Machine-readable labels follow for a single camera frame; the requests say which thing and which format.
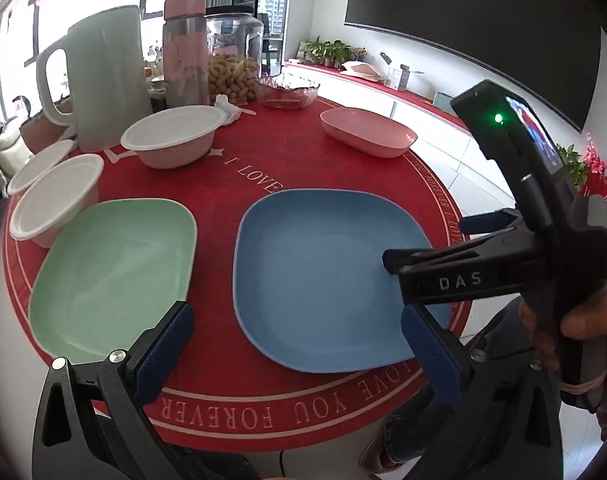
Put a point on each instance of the white sideboard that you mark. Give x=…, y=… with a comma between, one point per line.
x=433, y=140

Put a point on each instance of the pink paper bag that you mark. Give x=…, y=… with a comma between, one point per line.
x=361, y=70

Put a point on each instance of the blue square plate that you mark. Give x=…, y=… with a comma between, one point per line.
x=313, y=270

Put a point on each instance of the red flower bouquet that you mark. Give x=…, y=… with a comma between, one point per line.
x=597, y=167

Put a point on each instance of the green leafy plant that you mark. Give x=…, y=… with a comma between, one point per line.
x=572, y=165

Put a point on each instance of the pink square plate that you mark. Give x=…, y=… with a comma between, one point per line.
x=366, y=132

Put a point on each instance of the pink water bottle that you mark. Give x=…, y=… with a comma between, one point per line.
x=186, y=55

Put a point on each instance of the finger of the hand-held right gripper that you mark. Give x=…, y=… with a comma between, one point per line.
x=418, y=259
x=488, y=221

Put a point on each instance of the beige sofa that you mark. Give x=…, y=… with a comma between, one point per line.
x=3, y=145

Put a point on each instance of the small grey box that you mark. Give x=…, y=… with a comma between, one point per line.
x=402, y=76

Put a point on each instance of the green square plate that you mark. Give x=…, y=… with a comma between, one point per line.
x=113, y=275

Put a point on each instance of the person's slipper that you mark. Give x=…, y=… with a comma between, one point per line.
x=376, y=455

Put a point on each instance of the green potted plants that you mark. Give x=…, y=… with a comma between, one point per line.
x=328, y=51

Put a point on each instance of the person's right hand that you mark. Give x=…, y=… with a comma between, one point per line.
x=591, y=312

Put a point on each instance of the glass jar of peanuts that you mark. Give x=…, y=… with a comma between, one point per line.
x=233, y=65

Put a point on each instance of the red runner cloth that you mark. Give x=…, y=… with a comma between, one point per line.
x=383, y=87

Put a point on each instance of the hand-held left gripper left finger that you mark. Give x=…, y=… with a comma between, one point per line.
x=164, y=349

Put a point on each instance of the white crumpled tissue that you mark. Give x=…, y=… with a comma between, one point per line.
x=228, y=108

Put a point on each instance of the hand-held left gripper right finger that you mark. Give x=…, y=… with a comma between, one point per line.
x=432, y=355

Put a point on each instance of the black wall television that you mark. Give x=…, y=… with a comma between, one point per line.
x=483, y=20

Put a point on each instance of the clear glass dish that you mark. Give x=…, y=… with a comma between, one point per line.
x=288, y=91

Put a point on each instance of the red round printed tablecloth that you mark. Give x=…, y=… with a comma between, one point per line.
x=218, y=180

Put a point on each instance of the pale green pitcher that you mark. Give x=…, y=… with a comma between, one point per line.
x=108, y=80

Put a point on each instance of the white paper bowl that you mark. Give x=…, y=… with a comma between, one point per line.
x=55, y=195
x=38, y=166
x=176, y=132

